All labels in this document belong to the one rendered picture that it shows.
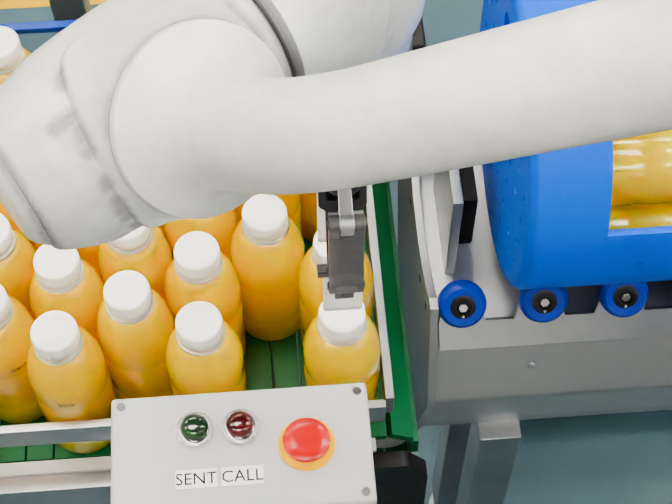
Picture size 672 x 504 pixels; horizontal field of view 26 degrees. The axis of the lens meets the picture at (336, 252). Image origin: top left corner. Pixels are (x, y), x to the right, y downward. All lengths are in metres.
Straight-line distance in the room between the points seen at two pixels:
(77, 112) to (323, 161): 0.15
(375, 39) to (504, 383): 0.66
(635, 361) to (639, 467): 0.93
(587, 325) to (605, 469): 0.97
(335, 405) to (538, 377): 0.34
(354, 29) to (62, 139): 0.18
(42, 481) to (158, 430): 0.24
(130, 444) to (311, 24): 0.45
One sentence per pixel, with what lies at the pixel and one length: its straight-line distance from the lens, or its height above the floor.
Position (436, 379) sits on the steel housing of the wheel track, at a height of 0.87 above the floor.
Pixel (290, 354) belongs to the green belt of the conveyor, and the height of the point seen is 0.90.
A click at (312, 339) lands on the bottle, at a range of 1.22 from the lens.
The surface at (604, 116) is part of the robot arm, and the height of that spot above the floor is 1.65.
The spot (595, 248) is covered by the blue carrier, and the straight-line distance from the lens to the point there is 1.21.
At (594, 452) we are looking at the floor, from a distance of 2.35.
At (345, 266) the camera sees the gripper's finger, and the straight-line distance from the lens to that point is 1.01.
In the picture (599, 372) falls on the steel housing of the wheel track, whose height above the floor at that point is 0.86.
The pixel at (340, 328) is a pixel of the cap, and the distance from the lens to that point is 1.19.
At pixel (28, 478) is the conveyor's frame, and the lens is 1.36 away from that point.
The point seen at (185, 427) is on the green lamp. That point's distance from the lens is 1.12.
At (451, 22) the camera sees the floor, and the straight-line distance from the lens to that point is 2.79.
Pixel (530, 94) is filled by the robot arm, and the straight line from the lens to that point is 0.61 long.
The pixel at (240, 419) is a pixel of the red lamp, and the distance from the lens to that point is 1.12.
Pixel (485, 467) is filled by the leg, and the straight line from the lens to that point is 1.72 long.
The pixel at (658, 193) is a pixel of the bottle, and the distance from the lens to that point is 1.26.
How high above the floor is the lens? 2.13
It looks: 59 degrees down
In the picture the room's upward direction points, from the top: straight up
